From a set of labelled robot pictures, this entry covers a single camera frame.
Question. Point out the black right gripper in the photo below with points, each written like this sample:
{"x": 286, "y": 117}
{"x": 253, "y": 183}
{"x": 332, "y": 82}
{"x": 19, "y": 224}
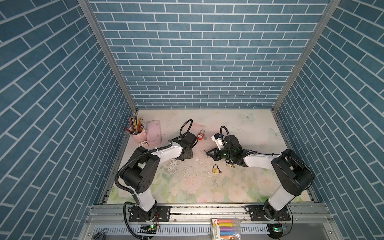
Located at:
{"x": 215, "y": 156}

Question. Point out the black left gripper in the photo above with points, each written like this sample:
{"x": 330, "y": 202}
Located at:
{"x": 190, "y": 153}

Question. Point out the red padlock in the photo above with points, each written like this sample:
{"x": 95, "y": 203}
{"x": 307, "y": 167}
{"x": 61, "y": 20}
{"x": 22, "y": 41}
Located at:
{"x": 201, "y": 135}

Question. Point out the brass padlock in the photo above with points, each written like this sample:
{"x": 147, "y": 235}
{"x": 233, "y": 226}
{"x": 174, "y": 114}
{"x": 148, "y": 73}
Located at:
{"x": 216, "y": 169}

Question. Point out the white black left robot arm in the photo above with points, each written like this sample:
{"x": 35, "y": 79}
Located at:
{"x": 137, "y": 175}

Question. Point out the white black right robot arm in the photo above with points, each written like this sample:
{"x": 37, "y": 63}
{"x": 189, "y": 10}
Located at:
{"x": 293, "y": 174}

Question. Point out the pink pencil case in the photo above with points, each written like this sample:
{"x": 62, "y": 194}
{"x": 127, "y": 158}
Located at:
{"x": 154, "y": 135}

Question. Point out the pink pencil cup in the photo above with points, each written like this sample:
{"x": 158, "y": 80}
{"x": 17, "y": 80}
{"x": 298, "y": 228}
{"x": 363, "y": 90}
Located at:
{"x": 141, "y": 138}

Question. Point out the coloured pencils bundle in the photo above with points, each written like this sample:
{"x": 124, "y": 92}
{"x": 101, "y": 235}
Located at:
{"x": 136, "y": 125}

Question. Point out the marker pen box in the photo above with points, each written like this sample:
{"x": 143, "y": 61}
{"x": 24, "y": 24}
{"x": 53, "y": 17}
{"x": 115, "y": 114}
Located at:
{"x": 225, "y": 229}

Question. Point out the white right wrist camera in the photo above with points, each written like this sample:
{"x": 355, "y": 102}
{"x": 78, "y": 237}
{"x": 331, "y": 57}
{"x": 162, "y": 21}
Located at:
{"x": 217, "y": 138}

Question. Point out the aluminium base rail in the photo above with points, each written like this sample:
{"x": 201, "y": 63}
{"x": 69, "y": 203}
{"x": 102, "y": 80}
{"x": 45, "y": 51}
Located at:
{"x": 300, "y": 221}

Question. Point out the aluminium corner post left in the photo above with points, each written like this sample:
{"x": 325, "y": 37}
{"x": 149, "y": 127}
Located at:
{"x": 92, "y": 20}

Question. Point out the aluminium corner post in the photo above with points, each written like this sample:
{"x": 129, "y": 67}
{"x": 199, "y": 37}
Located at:
{"x": 92, "y": 20}
{"x": 318, "y": 30}

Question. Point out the aluminium corner post right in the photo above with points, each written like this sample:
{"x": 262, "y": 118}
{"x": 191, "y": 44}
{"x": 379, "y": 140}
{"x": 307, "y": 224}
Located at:
{"x": 318, "y": 30}

